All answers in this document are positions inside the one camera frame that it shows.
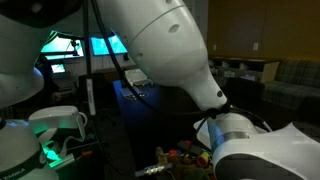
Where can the black camera on tripod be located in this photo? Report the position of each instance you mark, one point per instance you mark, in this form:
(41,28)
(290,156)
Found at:
(73,42)

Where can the plaid sofa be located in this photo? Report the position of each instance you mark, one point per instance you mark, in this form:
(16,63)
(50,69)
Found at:
(294,81)

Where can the clear plastic bin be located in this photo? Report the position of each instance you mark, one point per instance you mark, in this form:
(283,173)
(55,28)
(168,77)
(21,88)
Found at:
(203,133)

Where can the brown plush toy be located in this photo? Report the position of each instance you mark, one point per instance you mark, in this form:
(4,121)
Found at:
(183,167)

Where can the small laptop screen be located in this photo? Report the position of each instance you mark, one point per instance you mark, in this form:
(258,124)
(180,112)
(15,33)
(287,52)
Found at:
(58,68)

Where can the white box on desk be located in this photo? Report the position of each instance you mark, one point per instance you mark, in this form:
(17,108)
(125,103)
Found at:
(136,77)

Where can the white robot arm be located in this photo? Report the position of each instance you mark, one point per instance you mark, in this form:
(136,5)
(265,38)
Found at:
(164,41)

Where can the pink yellow toy cup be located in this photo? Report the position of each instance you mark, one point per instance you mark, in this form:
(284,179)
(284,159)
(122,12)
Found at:
(203,159)

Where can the left wall monitor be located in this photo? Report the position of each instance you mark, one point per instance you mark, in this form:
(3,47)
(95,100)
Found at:
(55,47)

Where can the orange handled tool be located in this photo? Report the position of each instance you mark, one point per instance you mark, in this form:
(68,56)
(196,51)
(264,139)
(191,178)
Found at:
(69,159)

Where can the wooden shelf cabinet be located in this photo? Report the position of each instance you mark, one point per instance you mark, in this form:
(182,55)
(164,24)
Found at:
(261,70)

